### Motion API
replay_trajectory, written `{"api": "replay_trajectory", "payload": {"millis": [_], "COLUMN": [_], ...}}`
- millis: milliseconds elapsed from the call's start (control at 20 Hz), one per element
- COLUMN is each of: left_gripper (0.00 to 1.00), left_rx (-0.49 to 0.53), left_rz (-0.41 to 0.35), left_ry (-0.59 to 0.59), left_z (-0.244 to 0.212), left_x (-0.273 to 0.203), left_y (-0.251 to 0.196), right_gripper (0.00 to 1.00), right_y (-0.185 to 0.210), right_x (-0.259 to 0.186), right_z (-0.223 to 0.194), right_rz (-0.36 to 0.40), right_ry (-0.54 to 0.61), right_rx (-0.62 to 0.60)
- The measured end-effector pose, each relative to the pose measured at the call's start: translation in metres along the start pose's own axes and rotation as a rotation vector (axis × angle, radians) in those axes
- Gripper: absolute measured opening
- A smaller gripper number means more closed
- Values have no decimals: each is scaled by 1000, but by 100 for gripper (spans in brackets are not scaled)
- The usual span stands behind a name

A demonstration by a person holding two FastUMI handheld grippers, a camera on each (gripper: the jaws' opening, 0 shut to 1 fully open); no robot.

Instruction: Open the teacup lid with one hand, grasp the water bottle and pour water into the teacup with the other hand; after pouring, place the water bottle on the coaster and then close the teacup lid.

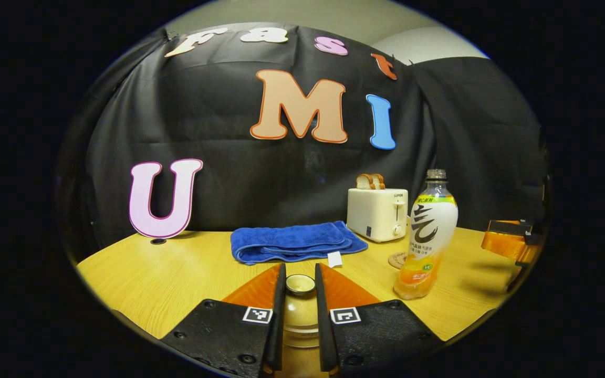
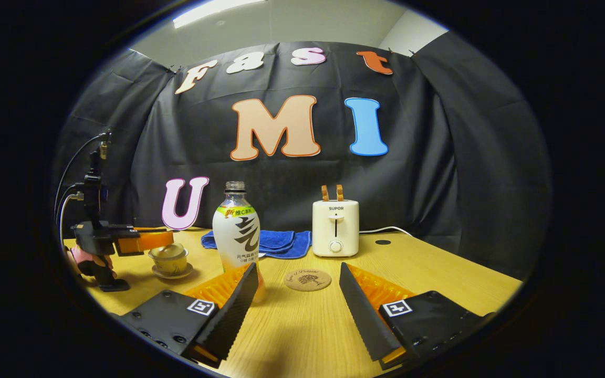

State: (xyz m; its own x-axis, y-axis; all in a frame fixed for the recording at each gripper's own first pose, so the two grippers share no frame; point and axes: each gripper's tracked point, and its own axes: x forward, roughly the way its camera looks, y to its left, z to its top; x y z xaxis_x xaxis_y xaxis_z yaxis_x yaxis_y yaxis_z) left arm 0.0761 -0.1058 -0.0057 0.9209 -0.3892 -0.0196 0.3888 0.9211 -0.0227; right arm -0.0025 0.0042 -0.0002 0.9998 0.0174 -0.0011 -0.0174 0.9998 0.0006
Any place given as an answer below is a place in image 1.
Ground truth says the white labelled water bottle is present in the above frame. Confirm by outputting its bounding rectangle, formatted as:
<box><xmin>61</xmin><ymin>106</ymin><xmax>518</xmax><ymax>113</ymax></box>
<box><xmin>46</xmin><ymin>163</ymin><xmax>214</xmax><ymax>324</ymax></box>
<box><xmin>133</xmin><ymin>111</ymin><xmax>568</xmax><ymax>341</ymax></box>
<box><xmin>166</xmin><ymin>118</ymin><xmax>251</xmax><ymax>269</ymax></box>
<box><xmin>393</xmin><ymin>169</ymin><xmax>459</xmax><ymax>300</ymax></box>

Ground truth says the yellow teacup lid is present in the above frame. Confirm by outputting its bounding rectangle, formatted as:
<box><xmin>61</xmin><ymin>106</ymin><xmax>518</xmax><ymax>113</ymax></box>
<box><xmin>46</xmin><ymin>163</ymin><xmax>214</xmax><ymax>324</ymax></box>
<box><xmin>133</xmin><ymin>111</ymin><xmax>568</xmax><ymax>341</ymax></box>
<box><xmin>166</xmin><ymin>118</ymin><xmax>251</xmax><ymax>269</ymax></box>
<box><xmin>281</xmin><ymin>274</ymin><xmax>320</xmax><ymax>332</ymax></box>

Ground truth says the black backdrop cloth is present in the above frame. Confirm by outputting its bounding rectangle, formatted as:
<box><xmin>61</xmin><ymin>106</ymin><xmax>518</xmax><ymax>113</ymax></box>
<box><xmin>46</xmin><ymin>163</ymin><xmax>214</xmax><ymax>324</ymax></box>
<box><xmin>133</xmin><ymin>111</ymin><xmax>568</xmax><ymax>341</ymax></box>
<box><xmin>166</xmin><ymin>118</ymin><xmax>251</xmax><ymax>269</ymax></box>
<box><xmin>58</xmin><ymin>22</ymin><xmax>550</xmax><ymax>250</ymax></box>

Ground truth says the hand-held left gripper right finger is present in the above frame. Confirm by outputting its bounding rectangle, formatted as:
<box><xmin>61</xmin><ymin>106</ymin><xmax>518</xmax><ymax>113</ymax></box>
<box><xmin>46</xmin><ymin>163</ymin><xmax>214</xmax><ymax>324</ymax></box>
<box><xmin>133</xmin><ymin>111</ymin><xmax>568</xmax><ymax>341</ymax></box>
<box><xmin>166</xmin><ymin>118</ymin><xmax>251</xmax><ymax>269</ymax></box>
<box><xmin>314</xmin><ymin>262</ymin><xmax>446</xmax><ymax>377</ymax></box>

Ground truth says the white toaster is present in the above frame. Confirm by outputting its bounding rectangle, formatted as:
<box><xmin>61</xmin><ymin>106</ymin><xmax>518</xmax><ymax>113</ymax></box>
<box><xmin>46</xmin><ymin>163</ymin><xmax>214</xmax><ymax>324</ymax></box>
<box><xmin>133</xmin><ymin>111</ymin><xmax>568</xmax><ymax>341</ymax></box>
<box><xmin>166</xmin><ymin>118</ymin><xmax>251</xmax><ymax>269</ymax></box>
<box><xmin>347</xmin><ymin>188</ymin><xmax>409</xmax><ymax>243</ymax></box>

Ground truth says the blue towel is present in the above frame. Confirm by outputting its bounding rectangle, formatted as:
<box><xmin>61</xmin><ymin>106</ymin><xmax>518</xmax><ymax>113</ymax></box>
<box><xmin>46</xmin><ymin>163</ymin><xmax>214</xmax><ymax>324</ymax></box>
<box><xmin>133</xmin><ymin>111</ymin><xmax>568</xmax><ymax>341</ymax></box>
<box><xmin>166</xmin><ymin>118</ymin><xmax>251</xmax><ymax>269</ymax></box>
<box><xmin>230</xmin><ymin>220</ymin><xmax>369</xmax><ymax>267</ymax></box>

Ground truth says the yellow teacup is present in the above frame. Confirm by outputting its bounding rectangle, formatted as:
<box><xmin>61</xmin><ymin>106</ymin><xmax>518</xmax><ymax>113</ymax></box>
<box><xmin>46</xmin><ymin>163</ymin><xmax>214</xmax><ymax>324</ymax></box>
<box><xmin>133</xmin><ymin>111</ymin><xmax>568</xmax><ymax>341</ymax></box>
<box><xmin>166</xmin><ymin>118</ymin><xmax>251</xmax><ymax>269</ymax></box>
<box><xmin>280</xmin><ymin>330</ymin><xmax>329</xmax><ymax>377</ymax></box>

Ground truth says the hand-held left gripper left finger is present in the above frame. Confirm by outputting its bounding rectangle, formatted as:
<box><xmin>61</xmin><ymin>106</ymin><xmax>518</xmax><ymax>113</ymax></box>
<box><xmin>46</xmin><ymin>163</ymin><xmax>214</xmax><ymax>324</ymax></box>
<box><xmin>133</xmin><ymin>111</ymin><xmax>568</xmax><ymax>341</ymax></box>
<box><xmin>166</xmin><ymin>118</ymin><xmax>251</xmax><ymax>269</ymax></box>
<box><xmin>160</xmin><ymin>262</ymin><xmax>287</xmax><ymax>378</ymax></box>

